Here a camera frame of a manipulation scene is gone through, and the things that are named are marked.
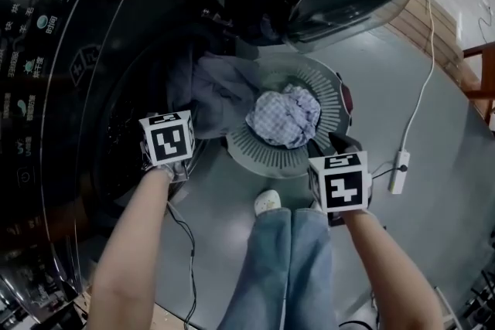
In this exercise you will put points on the blue checked clothes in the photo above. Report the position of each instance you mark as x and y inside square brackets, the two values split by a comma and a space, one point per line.
[282, 116]

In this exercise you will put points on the person's left white shoe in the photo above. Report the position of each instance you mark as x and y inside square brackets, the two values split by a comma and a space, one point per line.
[267, 201]

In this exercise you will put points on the wooden floor platform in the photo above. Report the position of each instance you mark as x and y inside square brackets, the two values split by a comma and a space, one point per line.
[444, 42]

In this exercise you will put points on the white slotted laundry basket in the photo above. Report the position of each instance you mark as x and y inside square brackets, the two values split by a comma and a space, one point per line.
[332, 104]

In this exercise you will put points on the person's white shoe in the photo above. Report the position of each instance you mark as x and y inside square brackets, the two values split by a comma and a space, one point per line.
[267, 201]
[317, 206]

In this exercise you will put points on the person's right white shoe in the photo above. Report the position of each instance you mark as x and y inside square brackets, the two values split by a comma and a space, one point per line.
[317, 206]

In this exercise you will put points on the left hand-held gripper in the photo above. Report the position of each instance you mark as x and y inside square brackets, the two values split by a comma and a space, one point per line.
[170, 139]

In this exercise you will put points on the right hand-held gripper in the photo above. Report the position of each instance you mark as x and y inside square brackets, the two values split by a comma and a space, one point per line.
[344, 185]

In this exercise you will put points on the brown cardboard box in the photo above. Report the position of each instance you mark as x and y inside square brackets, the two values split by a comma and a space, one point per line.
[87, 305]

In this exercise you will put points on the white power strip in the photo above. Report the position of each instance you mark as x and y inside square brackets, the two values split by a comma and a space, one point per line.
[398, 174]

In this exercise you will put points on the person's left forearm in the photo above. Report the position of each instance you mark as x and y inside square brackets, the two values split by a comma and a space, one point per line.
[127, 251]

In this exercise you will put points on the grey garment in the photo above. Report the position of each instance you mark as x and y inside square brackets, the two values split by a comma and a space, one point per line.
[220, 89]

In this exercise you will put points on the black washing machine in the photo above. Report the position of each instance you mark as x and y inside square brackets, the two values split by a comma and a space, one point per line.
[77, 127]

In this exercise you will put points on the person's right forearm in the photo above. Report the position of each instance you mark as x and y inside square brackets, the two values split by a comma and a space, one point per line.
[386, 274]

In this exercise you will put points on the black metal rack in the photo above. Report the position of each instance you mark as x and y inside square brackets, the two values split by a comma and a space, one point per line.
[483, 301]

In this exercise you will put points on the person's blue jeans legs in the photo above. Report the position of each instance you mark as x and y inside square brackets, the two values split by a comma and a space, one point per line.
[278, 274]

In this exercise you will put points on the brown counter with white top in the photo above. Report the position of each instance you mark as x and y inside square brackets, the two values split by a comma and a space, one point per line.
[473, 50]

